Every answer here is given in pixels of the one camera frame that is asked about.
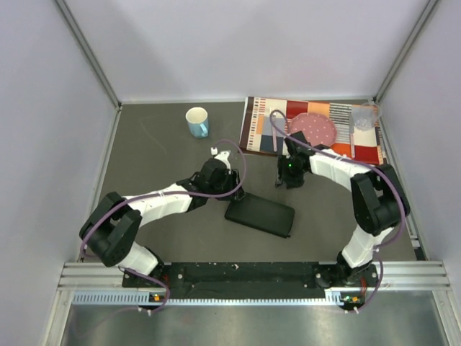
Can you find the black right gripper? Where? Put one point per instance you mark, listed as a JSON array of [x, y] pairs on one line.
[[282, 176]]

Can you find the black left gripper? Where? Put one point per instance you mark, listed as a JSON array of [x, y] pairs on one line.
[[233, 179]]

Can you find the black zip tool case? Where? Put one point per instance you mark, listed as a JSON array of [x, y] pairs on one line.
[[262, 214]]

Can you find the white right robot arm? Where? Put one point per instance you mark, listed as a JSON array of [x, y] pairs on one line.
[[379, 201]]

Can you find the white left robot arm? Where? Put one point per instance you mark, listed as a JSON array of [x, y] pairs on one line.
[[111, 229]]

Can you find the pink polka dot plate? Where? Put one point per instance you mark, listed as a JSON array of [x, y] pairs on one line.
[[316, 128]]

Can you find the colourful patterned placemat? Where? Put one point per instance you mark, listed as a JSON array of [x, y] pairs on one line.
[[256, 130]]

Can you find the blue ceramic mug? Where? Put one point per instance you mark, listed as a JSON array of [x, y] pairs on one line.
[[197, 121]]

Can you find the clear plastic cup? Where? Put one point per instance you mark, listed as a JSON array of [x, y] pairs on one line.
[[366, 115]]

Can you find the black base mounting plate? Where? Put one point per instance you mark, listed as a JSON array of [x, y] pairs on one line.
[[253, 280]]

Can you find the pink handled fork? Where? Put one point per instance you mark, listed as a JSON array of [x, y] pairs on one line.
[[273, 118]]

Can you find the pink handled knife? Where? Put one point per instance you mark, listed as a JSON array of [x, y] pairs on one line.
[[351, 136]]

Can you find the grey slotted cable duct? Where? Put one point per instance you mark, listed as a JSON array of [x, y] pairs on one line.
[[136, 298]]

